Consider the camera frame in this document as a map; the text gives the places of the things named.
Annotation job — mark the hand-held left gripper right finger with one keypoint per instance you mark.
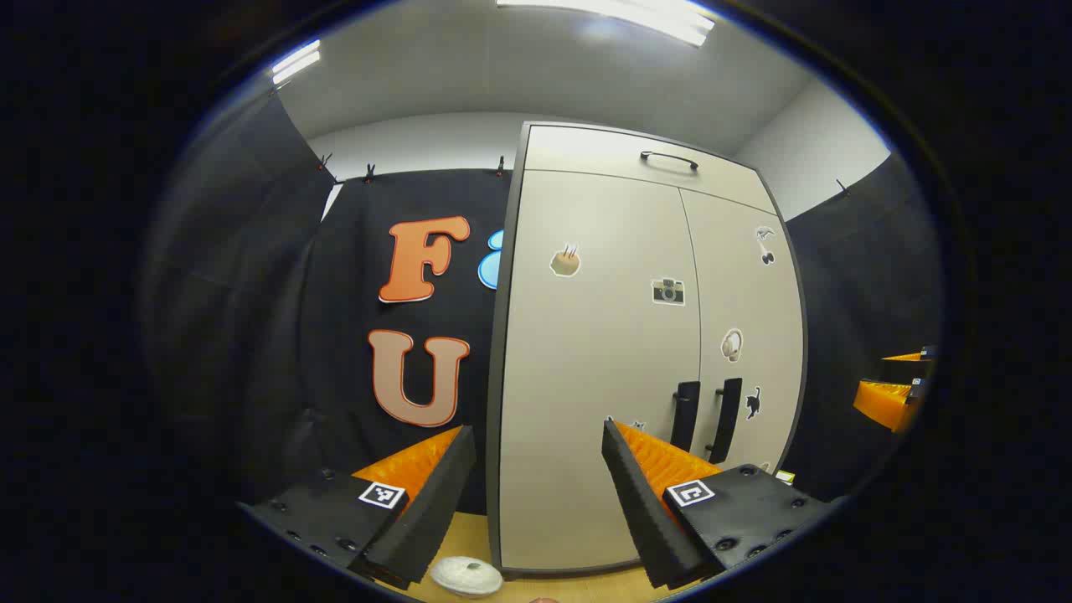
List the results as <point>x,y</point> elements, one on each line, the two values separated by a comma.
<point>641,511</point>

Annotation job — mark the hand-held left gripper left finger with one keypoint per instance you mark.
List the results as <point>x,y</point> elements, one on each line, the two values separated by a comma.
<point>427,511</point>

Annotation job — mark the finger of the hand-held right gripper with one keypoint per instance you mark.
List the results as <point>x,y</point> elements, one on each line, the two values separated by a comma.
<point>888,402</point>
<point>917,355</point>

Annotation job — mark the beige shoe cabinet door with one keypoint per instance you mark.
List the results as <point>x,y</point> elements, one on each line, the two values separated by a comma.
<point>754,301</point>
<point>586,360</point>

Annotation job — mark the beige double-door shoe cabinet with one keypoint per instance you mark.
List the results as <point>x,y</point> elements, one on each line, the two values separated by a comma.
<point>586,151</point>

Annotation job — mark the white round object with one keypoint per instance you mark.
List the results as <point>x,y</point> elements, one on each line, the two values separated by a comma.
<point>465,576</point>

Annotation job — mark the black backdrop cloth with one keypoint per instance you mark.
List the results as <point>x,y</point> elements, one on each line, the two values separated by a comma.
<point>854,293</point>
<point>251,293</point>

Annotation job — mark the ceiling light panel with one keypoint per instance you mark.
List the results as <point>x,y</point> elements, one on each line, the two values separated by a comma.
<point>295,63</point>
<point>636,17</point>

